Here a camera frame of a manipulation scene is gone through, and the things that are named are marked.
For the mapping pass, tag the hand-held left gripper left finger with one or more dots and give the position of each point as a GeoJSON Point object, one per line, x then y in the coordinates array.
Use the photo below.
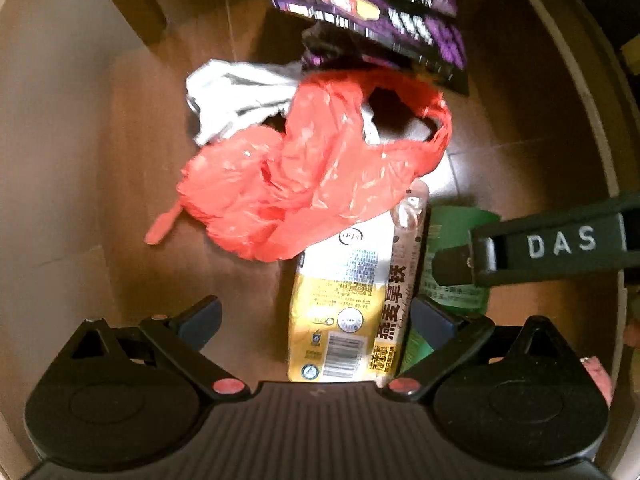
{"type": "Point", "coordinates": [202, 320]}

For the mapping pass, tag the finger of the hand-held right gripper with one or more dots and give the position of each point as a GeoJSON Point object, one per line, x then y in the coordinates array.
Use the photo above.
{"type": "Point", "coordinates": [452, 266]}

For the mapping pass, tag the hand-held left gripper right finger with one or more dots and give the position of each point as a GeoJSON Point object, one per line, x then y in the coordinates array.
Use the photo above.
{"type": "Point", "coordinates": [432, 320]}

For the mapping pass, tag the green packet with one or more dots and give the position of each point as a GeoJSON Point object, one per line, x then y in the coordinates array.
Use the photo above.
{"type": "Point", "coordinates": [450, 225]}

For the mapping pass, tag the yellow drink packet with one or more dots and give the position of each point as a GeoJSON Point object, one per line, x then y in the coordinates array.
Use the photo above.
{"type": "Point", "coordinates": [340, 290]}

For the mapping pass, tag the crumpled pink tissue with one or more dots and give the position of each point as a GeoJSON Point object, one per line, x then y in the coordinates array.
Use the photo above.
{"type": "Point", "coordinates": [597, 375]}

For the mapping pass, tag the red plastic bag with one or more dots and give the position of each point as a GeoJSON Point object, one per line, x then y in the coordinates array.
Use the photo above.
{"type": "Point", "coordinates": [300, 170]}

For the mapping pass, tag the crumpled white wrapper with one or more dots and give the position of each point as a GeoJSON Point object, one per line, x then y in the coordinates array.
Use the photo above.
{"type": "Point", "coordinates": [230, 90]}

